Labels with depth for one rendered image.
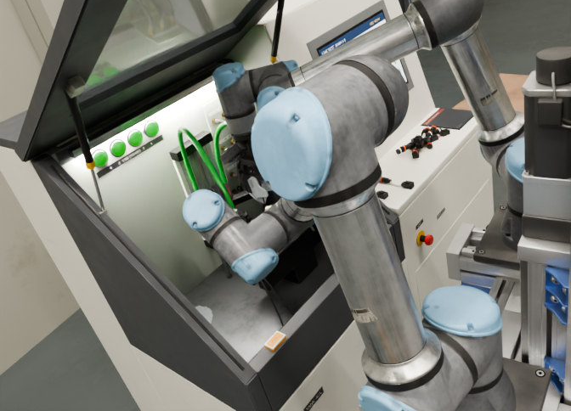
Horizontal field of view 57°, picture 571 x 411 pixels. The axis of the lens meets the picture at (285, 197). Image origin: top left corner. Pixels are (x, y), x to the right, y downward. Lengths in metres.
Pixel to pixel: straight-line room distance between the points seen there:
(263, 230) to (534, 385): 0.55
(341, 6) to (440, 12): 0.87
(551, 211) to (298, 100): 0.54
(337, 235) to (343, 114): 0.15
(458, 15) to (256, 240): 0.55
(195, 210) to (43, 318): 2.54
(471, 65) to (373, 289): 0.69
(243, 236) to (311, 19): 0.98
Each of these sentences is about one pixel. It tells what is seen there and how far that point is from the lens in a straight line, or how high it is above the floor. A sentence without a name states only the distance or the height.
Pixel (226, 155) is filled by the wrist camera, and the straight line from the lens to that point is 1.32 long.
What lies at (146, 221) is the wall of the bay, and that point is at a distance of 1.61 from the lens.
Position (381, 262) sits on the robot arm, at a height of 1.45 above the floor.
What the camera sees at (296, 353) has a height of 0.89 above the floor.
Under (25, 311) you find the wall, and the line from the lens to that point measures 3.35.
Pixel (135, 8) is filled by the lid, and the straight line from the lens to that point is 1.00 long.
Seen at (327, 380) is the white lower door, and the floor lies 0.71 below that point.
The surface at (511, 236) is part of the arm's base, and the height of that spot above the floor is 1.07.
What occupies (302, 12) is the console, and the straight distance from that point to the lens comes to 1.73.
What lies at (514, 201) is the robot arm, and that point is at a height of 1.16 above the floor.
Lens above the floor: 1.87
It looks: 30 degrees down
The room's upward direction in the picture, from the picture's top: 16 degrees counter-clockwise
